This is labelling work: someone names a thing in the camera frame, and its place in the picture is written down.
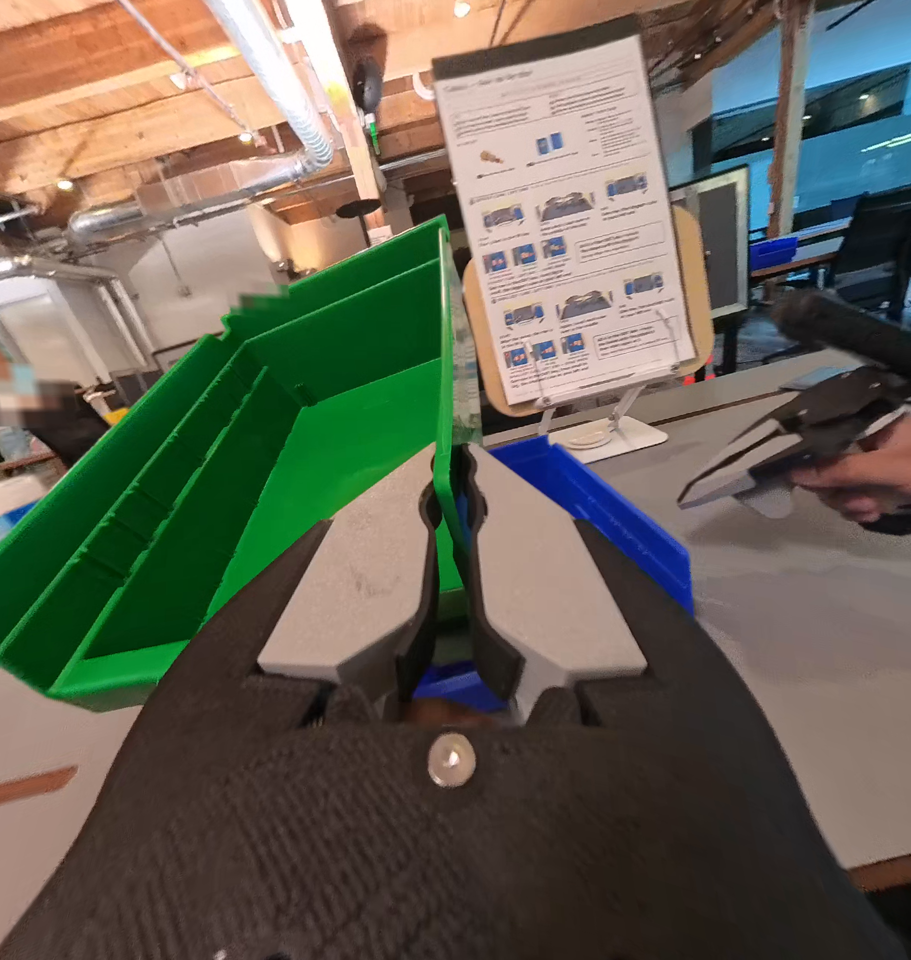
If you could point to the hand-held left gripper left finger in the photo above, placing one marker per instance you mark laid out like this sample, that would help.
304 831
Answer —
350 592

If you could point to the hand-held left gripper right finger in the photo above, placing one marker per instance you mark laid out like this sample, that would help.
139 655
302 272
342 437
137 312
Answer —
560 592

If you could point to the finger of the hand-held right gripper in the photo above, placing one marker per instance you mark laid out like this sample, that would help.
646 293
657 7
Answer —
752 450
770 487

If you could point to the blue plastic bin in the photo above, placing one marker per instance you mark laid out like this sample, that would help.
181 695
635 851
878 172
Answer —
613 510

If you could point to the green plastic bin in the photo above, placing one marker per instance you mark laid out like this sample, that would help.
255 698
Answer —
313 450

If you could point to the grey desk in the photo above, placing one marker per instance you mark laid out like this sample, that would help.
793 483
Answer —
800 637

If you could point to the person's right hand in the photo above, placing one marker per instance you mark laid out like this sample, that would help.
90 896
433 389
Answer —
890 472

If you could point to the black office chair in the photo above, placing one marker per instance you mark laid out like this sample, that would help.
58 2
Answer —
875 247

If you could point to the small blue bin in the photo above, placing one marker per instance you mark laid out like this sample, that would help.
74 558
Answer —
774 253

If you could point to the grey framed monitor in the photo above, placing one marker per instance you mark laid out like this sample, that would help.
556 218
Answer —
722 240

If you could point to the printed instruction sheet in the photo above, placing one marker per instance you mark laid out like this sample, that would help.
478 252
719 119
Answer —
560 187

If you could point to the black round ceiling fixture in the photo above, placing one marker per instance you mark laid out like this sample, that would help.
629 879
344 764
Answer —
368 81

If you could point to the wooden support post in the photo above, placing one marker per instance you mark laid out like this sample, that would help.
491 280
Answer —
789 112

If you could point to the silver ventilation duct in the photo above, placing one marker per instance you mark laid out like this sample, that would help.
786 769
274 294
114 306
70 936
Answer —
200 195

